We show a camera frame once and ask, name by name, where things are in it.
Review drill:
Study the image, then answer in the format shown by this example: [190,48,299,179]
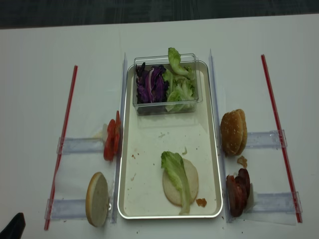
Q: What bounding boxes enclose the left clear long rail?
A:
[109,51,129,224]

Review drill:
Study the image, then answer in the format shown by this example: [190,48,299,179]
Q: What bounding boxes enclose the orange crumb on tray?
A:
[196,198,207,208]

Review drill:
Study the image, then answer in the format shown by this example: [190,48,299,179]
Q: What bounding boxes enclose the brown crumb on table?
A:
[237,156,247,168]

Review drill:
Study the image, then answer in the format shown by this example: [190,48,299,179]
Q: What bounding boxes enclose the stacked meat patty slices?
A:
[226,168,250,217]

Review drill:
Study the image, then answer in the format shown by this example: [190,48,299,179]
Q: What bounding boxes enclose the white bun half left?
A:
[85,172,109,227]

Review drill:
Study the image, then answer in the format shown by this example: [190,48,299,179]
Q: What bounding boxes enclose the left lower clear divider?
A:
[44,199,86,220]

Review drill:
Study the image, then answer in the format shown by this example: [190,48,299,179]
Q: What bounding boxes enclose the left red strip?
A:
[44,65,78,231]

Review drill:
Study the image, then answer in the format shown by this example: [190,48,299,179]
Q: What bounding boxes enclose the tomato slices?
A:
[103,111,121,161]

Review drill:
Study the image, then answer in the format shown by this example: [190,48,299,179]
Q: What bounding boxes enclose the left upper clear divider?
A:
[57,137,104,155]

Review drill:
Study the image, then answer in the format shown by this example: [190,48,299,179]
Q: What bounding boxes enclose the green lettuce in box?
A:
[163,47,195,112]

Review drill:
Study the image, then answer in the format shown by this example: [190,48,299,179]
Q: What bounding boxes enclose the black object bottom left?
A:
[0,213,26,239]

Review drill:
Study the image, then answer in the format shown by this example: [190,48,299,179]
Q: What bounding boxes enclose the right lower clear divider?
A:
[247,191,303,214]

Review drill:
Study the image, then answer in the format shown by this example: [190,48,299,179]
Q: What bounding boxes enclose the white metal tray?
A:
[118,61,223,220]

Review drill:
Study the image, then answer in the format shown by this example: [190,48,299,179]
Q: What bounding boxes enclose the red strip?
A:
[261,54,303,223]
[44,65,78,231]

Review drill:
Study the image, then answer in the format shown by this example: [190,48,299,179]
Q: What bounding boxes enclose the right clear long rail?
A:
[208,49,233,223]

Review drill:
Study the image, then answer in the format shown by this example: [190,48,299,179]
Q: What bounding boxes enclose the purple cabbage leaves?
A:
[135,62,169,104]

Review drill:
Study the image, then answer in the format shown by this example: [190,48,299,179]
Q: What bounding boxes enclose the sesame bun rear half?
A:
[236,109,247,155]

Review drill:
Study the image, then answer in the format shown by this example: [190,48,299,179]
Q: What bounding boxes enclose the right red strip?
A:
[261,54,303,223]

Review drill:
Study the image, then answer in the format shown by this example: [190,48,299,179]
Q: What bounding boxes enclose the clear plastic salad box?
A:
[132,48,202,116]

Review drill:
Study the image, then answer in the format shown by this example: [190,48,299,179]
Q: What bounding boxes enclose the sesame bun half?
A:
[236,109,247,155]
[220,111,243,155]

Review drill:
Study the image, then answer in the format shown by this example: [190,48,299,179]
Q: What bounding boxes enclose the clear long rail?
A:
[208,49,233,223]
[109,51,129,224]

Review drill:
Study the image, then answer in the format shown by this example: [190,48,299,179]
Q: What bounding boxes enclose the bottom bun slice on tray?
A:
[162,158,199,207]

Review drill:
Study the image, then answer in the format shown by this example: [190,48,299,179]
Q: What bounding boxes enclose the lettuce leaf on bun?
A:
[161,151,191,215]

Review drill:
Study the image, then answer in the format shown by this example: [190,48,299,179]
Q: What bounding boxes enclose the sesame bun front half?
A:
[220,111,243,155]

